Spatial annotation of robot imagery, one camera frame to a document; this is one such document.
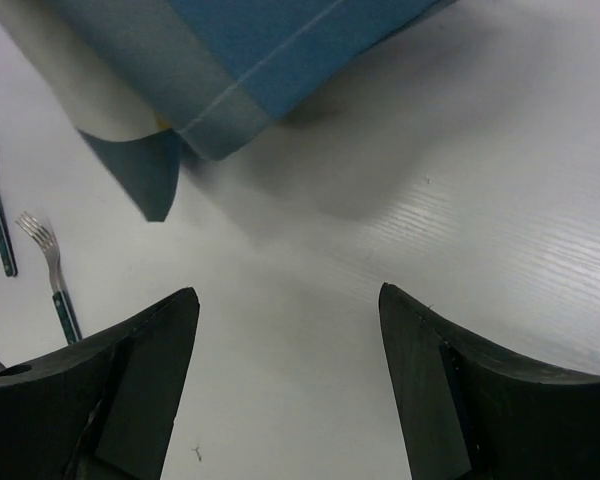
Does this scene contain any fork with teal handle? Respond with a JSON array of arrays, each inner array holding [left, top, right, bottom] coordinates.
[[15, 212, 82, 345]]

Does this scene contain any blue beige checked cloth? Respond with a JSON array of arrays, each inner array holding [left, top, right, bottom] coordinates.
[[0, 1, 442, 222]]

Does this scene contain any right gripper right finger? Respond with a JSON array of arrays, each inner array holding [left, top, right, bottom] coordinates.
[[379, 284, 600, 479]]

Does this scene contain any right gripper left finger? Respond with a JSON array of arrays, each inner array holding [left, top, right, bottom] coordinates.
[[0, 287, 199, 479]]

